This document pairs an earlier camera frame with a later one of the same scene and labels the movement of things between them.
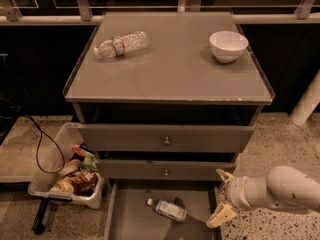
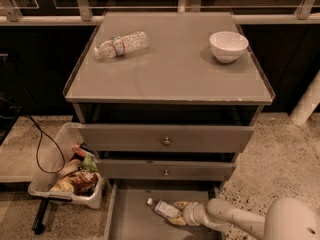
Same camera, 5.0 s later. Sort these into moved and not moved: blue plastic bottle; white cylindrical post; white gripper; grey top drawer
Moved: white gripper
Not moved: blue plastic bottle; white cylindrical post; grey top drawer
